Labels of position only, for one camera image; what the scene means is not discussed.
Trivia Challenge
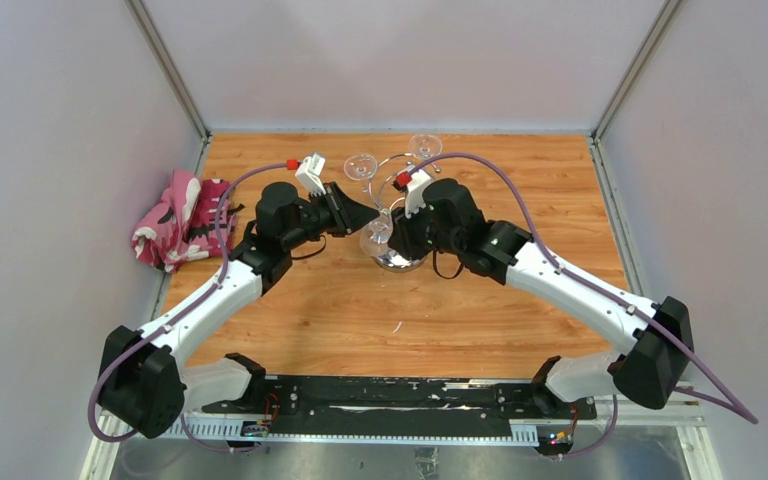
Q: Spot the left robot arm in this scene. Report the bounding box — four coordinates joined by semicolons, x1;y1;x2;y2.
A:
88;182;379;442

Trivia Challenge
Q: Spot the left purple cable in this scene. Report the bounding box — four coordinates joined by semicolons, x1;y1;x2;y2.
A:
87;158;302;455

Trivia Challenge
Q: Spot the left aluminium frame post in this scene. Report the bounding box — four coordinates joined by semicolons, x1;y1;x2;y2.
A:
124;0;210;138

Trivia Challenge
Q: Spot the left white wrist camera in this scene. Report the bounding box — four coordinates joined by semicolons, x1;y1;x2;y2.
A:
294;152;327;196

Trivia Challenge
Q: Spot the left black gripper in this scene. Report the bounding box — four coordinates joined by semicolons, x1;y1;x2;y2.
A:
283;182;379;251

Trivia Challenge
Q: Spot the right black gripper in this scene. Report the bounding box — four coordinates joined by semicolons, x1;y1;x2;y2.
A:
387;196;463;262

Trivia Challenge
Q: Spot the purple cable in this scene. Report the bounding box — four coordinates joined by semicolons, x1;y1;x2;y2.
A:
87;158;302;455
393;152;760;425

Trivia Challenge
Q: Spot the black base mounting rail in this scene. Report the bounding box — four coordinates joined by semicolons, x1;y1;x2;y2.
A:
188;375;597;446

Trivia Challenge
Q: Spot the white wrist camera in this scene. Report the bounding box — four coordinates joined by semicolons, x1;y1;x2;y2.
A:
294;152;327;196
398;169;435;218

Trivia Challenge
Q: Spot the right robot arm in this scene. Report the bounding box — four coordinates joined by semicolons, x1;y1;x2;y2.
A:
388;173;693;418

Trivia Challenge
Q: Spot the chrome wine glass rack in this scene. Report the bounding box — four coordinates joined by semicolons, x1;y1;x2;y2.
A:
367;152;423;273

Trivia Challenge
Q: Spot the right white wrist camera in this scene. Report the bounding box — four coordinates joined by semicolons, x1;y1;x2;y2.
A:
398;169;435;218

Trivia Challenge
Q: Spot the aluminium frame post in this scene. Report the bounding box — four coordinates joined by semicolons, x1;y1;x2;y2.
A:
590;0;685;143
124;0;210;138

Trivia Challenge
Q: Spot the right aluminium frame post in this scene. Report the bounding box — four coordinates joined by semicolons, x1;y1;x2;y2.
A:
590;0;685;143

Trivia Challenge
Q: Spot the pink camouflage cloth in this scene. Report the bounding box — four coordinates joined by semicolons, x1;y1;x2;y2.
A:
131;169;243;273

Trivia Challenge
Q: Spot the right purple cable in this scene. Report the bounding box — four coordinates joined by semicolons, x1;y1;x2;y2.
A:
393;152;760;425

